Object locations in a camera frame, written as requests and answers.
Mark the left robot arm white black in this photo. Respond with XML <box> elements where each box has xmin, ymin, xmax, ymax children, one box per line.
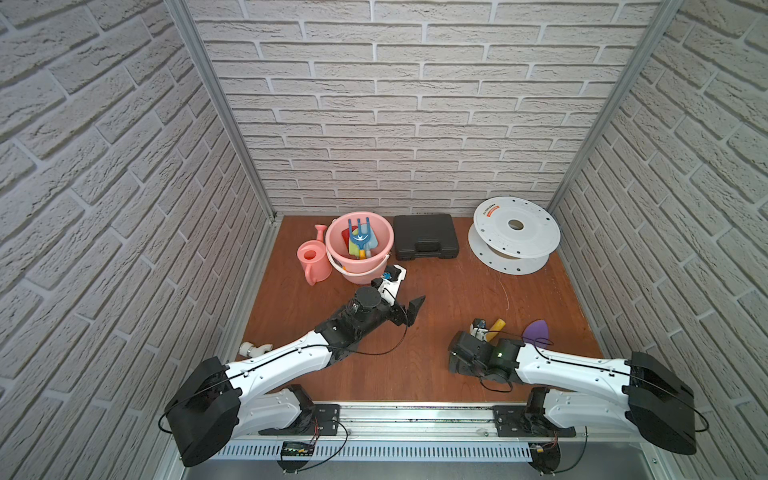
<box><xmin>161</xmin><ymin>286</ymin><xmax>425</xmax><ymax>467</ymax></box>

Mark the white plastic faucet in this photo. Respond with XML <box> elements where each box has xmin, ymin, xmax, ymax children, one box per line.
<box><xmin>238</xmin><ymin>342</ymin><xmax>273</xmax><ymax>358</ymax></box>

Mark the blue rake yellow handle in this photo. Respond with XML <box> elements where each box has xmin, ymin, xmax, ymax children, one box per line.
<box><xmin>348</xmin><ymin>220</ymin><xmax>370</xmax><ymax>252</ymax></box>

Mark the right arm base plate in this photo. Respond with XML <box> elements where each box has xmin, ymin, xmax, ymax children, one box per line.
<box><xmin>491</xmin><ymin>405</ymin><xmax>576</xmax><ymax>438</ymax></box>

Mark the purple trowel pink handle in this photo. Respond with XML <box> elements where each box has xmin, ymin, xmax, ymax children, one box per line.
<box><xmin>521</xmin><ymin>319</ymin><xmax>551</xmax><ymax>348</ymax></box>

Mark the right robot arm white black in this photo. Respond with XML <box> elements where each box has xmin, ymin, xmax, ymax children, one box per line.
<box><xmin>449</xmin><ymin>332</ymin><xmax>697</xmax><ymax>455</ymax></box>

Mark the pink watering can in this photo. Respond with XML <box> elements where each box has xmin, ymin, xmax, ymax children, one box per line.
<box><xmin>297</xmin><ymin>224</ymin><xmax>332</xmax><ymax>286</ymax></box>

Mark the yellow plastic scoop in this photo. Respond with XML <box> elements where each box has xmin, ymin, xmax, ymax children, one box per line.
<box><xmin>485</xmin><ymin>318</ymin><xmax>506</xmax><ymax>342</ymax></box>

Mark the aluminium front rail frame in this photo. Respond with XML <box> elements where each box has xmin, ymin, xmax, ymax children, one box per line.
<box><xmin>152</xmin><ymin>398</ymin><xmax>682</xmax><ymax>480</ymax></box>

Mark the controller board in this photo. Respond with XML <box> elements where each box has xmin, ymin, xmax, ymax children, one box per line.
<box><xmin>280</xmin><ymin>441</ymin><xmax>315</xmax><ymax>459</ymax></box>
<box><xmin>529</xmin><ymin>443</ymin><xmax>562</xmax><ymax>475</ymax></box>

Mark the left controller board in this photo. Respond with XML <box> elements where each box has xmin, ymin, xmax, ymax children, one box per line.
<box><xmin>280</xmin><ymin>441</ymin><xmax>315</xmax><ymax>459</ymax></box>

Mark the right controller board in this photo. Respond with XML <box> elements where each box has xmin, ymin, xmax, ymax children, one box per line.
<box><xmin>529</xmin><ymin>443</ymin><xmax>562</xmax><ymax>475</ymax></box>

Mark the white empty filament spool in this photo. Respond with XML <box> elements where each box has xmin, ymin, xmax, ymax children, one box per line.
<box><xmin>468</xmin><ymin>197</ymin><xmax>561</xmax><ymax>276</ymax></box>

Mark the black plastic tool case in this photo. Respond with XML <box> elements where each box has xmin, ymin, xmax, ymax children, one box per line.
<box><xmin>393</xmin><ymin>213</ymin><xmax>460</xmax><ymax>261</ymax></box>

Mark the green trowel wooden handle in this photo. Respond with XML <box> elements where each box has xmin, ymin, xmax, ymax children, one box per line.
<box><xmin>348</xmin><ymin>240</ymin><xmax>366</xmax><ymax>260</ymax></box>

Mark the light blue trowel white handle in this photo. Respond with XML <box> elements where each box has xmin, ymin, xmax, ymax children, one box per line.
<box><xmin>364</xmin><ymin>225</ymin><xmax>378</xmax><ymax>256</ymax></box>

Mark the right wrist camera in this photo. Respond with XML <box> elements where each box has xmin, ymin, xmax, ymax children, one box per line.
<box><xmin>470</xmin><ymin>318</ymin><xmax>489</xmax><ymax>342</ymax></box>

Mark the pink plastic bucket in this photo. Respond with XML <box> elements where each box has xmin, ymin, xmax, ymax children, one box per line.
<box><xmin>325</xmin><ymin>211</ymin><xmax>394</xmax><ymax>285</ymax></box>

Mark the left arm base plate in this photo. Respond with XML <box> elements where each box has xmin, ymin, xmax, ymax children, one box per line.
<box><xmin>259</xmin><ymin>403</ymin><xmax>341</xmax><ymax>437</ymax></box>

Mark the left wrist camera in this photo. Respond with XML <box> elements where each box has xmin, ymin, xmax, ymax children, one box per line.
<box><xmin>372</xmin><ymin>265</ymin><xmax>407</xmax><ymax>306</ymax></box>

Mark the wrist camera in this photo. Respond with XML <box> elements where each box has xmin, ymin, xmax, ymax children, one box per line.
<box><xmin>372</xmin><ymin>265</ymin><xmax>407</xmax><ymax>306</ymax></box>
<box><xmin>470</xmin><ymin>318</ymin><xmax>489</xmax><ymax>342</ymax></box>

